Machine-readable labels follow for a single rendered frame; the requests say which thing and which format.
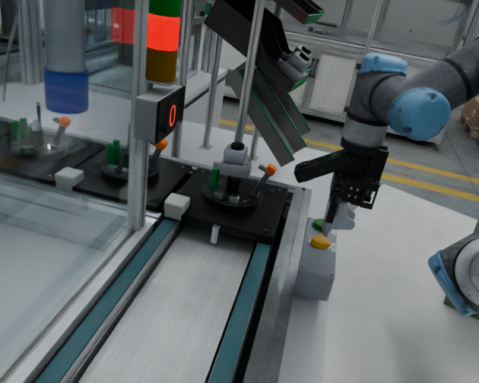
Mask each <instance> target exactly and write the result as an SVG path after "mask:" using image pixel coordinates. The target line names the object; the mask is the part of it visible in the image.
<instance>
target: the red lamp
mask: <svg viewBox="0 0 479 383"><path fill-rule="evenodd" d="M179 25H180V17H165V16H160V15H155V14H149V15H148V38H147V46H148V47H150V48H152V49H158V50H164V51H176V50H177V49H178V44H179Z"/></svg>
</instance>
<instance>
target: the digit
mask: <svg viewBox="0 0 479 383"><path fill-rule="evenodd" d="M178 101H179V94H177V95H176V96H174V97H173V98H171V99H170V100H169V104H168V115H167V133H169V132H170V131H171V130H173V129H174V128H175V127H176V119H177V109H178Z"/></svg>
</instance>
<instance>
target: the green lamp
mask: <svg viewBox="0 0 479 383"><path fill-rule="evenodd" d="M181 7H182V0H149V9H148V12H149V13H151V14H155V15H160V16H165V17H180V16H181Z"/></svg>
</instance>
